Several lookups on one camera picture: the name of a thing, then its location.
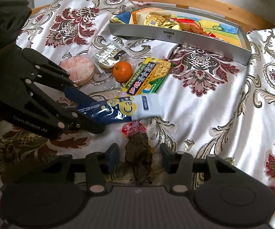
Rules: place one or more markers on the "mandarin orange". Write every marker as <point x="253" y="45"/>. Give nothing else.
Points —
<point x="122" y="71"/>

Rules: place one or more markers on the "brown dried meat packet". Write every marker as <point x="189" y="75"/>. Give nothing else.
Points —
<point x="137" y="157"/>

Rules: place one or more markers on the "grey metal tray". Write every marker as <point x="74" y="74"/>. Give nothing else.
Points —
<point x="175" y="37"/>

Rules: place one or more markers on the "pink round cracker packet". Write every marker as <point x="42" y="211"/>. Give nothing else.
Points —
<point x="77" y="66"/>

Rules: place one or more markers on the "navy blue snack packet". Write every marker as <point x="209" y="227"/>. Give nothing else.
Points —
<point x="118" y="109"/>

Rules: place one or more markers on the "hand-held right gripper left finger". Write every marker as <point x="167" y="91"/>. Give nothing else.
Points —
<point x="113" y="158"/>

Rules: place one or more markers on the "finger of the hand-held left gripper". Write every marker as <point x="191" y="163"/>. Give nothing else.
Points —
<point x="56" y="119"/>
<point x="77" y="94"/>

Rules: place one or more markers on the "orange and white bread packet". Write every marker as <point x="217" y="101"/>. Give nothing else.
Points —
<point x="139" y="15"/>

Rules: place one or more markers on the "clear cookie packet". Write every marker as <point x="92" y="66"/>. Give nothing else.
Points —
<point x="107" y="57"/>

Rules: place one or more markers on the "red snack packet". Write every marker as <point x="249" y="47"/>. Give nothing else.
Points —
<point x="195" y="29"/>

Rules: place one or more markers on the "colourful frog drawing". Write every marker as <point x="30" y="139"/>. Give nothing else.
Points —
<point x="225" y="28"/>

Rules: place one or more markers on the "yellow biscuit packet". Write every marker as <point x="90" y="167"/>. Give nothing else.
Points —
<point x="149" y="76"/>

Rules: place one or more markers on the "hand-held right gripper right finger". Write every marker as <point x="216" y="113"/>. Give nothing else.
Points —
<point x="165" y="158"/>

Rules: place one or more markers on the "floral printed blanket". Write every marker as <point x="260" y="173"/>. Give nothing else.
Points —
<point x="199" y="105"/>

